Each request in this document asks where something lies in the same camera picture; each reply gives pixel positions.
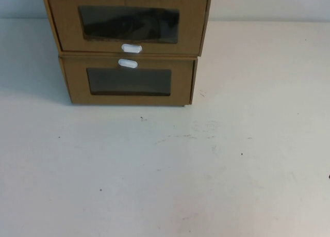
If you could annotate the lower cardboard drawer with window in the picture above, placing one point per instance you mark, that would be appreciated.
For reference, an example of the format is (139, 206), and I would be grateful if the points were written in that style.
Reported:
(194, 79)

